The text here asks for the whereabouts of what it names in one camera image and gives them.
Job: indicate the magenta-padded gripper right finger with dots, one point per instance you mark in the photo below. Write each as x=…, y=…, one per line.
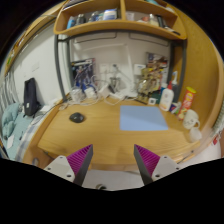
x=163, y=166

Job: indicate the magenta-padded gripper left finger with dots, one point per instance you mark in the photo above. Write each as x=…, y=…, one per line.
x=63, y=166

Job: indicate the black computer mouse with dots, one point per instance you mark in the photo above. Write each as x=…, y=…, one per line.
x=76, y=117

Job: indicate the light blue mouse pad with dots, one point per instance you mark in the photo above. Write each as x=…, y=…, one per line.
x=143, y=118

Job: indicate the white cup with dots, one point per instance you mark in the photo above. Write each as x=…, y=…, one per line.
x=195, y=134

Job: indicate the white mug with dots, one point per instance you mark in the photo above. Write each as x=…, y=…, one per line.
x=190, y=119

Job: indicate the crumpled clear plastic wrapper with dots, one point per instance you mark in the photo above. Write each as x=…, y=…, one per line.
x=63, y=106

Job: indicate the teal bedding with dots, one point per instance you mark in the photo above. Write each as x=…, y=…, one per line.
x=11, y=126

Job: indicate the small white clock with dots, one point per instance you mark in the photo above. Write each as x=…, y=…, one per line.
x=152, y=101

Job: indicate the red chips can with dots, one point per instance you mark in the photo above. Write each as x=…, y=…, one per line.
x=186, y=103

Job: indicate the white lotion bottle red pump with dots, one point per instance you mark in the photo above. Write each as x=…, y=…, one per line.
x=166, y=98

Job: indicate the clear plastic cup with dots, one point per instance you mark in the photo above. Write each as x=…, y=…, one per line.
x=76, y=94

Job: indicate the black bag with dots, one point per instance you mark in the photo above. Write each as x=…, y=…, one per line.
x=30, y=96

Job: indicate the spray bottle blue tip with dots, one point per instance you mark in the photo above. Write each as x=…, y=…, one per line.
x=174, y=83

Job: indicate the white power strip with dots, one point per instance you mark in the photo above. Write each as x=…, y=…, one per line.
x=116, y=95

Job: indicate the brown tree figure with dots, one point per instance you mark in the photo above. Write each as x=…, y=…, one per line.
x=146, y=83

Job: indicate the blue robot model kit box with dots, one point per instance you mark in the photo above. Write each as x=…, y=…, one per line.
x=82, y=71

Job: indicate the colourful printed box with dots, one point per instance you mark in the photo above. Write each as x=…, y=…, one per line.
x=158, y=65

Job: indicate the wooden shelf unit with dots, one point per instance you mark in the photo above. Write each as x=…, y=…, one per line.
x=120, y=25

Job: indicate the white wall panel box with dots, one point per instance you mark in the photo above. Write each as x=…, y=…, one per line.
x=139, y=70

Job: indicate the grey metal shelf frame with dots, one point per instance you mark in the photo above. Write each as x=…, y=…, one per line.
x=60, y=66

